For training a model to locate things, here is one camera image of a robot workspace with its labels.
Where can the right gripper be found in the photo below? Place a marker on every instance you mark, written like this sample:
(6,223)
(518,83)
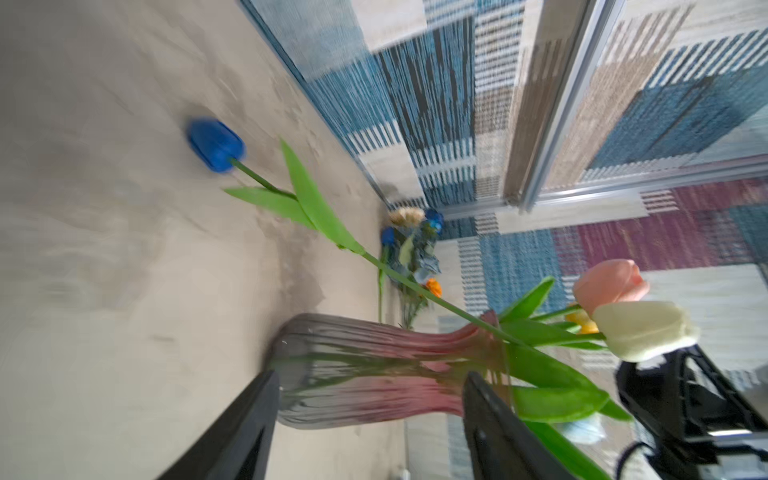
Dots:
(701,426)

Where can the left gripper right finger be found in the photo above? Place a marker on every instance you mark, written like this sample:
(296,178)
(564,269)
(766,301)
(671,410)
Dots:
(500,445)

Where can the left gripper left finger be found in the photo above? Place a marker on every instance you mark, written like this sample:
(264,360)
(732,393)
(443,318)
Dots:
(237,445)

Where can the dark red glass vase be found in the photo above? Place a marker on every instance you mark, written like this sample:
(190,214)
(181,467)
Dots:
(340,372)

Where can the pink tulip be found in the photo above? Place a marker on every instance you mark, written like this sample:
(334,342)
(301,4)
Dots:
(611,281)

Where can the blue tulip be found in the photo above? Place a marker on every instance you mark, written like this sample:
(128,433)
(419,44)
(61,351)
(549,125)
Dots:
(220,149)

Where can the mixed blue orange bouquet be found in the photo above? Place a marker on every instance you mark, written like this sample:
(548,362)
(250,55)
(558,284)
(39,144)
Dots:
(408,244)

